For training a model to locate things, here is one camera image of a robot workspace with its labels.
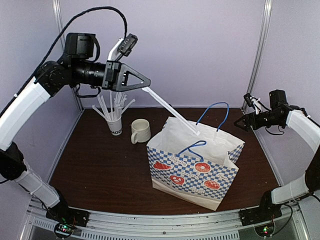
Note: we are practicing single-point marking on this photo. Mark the white ceramic mug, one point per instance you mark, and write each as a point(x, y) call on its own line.
point(140, 131)

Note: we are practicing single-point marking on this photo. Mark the left aluminium post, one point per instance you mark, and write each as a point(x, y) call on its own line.
point(59, 22)

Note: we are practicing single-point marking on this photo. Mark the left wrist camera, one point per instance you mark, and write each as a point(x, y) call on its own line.
point(122, 48)

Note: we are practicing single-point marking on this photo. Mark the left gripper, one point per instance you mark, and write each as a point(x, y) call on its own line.
point(114, 69)

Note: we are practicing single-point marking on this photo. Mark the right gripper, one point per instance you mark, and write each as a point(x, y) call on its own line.
point(248, 122)

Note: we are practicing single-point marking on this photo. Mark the blue checkered paper bag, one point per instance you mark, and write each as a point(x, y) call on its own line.
point(196, 167)

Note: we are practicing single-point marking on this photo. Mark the white paper cup with straws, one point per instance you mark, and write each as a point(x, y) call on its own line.
point(115, 126)

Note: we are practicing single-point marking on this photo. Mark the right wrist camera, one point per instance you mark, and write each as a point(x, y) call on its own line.
point(254, 103)

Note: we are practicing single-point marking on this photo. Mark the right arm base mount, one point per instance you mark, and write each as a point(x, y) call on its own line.
point(263, 221)

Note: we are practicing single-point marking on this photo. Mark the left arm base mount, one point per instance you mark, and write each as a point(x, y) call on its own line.
point(69, 221)

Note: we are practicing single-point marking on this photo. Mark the aluminium front rail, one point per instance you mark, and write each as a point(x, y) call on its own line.
point(225, 225)

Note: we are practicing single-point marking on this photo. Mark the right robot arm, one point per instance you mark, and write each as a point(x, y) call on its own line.
point(301, 147)

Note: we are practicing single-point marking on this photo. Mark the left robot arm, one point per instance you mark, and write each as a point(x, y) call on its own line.
point(77, 66)

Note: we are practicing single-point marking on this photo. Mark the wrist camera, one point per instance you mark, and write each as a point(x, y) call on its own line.
point(254, 103)
point(122, 48)

